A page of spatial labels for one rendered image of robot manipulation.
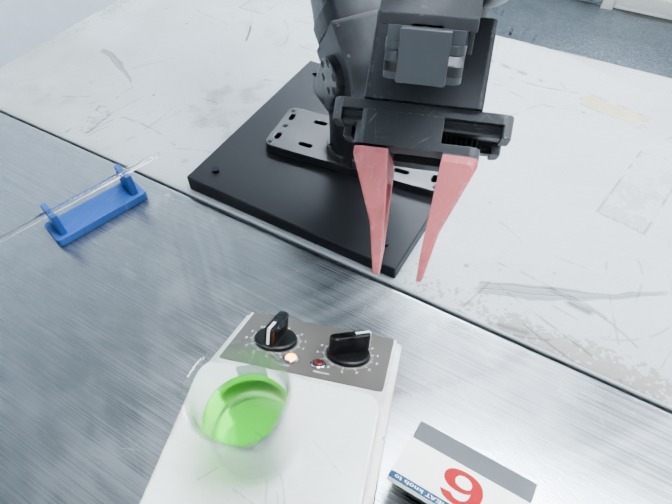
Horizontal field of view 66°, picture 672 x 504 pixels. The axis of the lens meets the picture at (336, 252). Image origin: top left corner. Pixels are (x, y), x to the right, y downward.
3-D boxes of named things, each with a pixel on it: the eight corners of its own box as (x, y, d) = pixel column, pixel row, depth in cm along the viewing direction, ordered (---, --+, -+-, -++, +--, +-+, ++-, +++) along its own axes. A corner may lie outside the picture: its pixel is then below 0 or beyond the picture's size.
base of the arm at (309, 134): (449, 138, 46) (469, 93, 50) (253, 88, 52) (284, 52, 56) (437, 199, 53) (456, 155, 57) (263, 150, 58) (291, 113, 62)
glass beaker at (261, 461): (200, 424, 32) (163, 361, 25) (281, 385, 33) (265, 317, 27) (234, 520, 28) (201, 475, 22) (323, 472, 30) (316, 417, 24)
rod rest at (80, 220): (133, 183, 58) (122, 158, 55) (149, 198, 56) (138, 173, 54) (47, 230, 54) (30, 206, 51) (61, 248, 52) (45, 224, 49)
